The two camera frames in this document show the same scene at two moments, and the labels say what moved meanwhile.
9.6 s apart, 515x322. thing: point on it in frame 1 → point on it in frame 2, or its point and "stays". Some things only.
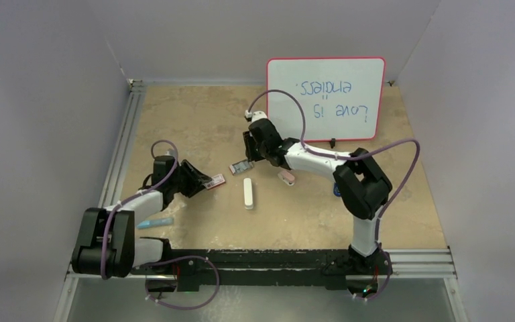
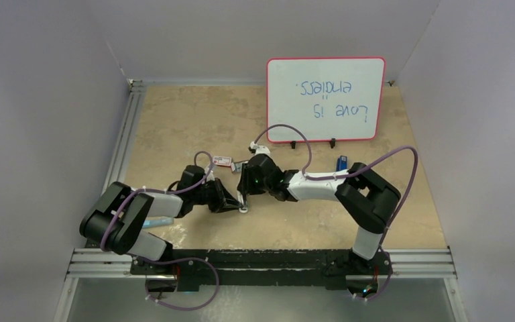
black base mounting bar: [268, 268] stays
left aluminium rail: [121, 145] stays
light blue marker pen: [160, 222] stays
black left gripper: [196, 180] → [221, 195]
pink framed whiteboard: [342, 98] stays
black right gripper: [250, 153] → [245, 186]
